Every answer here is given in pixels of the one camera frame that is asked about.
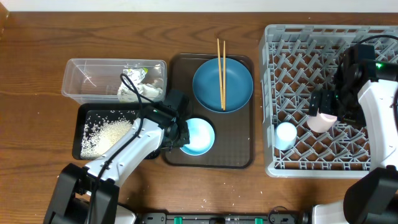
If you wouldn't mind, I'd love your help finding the light blue cup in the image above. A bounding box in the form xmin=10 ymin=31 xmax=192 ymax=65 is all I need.
xmin=275 ymin=122 xmax=297 ymax=151

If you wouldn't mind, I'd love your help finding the black plastic tray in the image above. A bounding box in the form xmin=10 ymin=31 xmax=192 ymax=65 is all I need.
xmin=72 ymin=103 xmax=163 ymax=161

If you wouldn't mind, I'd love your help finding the spilled white rice pile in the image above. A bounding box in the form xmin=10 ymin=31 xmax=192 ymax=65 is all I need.
xmin=80 ymin=110 xmax=137 ymax=160

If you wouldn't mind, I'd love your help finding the grey dishwasher rack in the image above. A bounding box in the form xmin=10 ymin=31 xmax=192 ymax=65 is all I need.
xmin=259 ymin=24 xmax=397 ymax=179

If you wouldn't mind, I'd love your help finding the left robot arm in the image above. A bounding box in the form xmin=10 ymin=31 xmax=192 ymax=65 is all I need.
xmin=44 ymin=90 xmax=190 ymax=223

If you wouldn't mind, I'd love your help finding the dark blue plate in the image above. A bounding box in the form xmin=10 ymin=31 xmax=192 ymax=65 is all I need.
xmin=192 ymin=58 xmax=254 ymax=113

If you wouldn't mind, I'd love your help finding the wooden chopstick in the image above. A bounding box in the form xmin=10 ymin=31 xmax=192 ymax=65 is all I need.
xmin=222 ymin=40 xmax=226 ymax=111
xmin=217 ymin=39 xmax=224 ymax=110

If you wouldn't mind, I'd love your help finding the green snack wrapper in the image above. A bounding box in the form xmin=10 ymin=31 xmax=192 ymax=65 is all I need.
xmin=117 ymin=68 xmax=148 ymax=103

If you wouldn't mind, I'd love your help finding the light blue rice bowl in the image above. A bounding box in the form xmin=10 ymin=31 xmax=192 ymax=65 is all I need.
xmin=180 ymin=118 xmax=215 ymax=156

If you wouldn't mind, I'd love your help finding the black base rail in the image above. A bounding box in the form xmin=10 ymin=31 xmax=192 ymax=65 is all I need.
xmin=135 ymin=211 xmax=312 ymax=224

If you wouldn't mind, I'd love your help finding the pink cup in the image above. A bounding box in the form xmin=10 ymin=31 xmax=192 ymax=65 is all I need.
xmin=307 ymin=113 xmax=337 ymax=133

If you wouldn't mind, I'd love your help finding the brown serving tray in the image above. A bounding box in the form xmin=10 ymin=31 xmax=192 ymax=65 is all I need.
xmin=162 ymin=54 xmax=254 ymax=169

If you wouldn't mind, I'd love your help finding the clear plastic bin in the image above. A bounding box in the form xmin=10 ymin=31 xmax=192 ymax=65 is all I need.
xmin=62 ymin=58 xmax=167 ymax=104

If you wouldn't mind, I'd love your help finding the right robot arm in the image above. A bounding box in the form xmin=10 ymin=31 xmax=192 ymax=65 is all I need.
xmin=308 ymin=44 xmax=397 ymax=223

